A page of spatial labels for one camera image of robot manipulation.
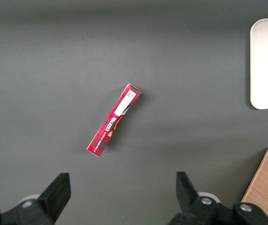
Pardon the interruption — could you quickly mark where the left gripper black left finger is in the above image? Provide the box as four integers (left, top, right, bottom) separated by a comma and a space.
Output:
0, 172, 72, 225

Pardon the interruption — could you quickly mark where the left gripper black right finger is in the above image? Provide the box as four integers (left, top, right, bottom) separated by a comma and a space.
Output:
168, 171, 268, 225

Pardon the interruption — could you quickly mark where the wooden drawer cabinet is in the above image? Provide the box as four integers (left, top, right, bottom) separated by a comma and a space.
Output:
240, 148, 268, 225

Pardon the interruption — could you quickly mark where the red tartan shortbread box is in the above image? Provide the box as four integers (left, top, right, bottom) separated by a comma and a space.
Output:
86, 83, 143, 159

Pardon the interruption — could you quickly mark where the cream plastic tray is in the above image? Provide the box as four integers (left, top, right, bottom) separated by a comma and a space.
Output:
249, 16, 268, 110

